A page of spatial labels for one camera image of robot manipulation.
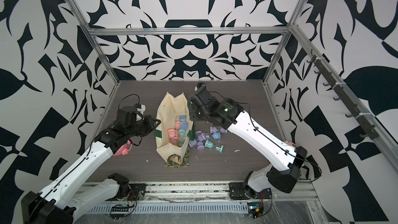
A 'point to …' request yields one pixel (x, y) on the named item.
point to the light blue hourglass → (217, 136)
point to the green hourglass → (219, 148)
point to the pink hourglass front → (171, 132)
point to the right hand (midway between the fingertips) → (191, 108)
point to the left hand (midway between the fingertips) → (160, 118)
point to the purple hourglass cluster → (201, 136)
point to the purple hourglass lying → (213, 129)
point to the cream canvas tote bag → (169, 111)
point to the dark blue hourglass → (184, 125)
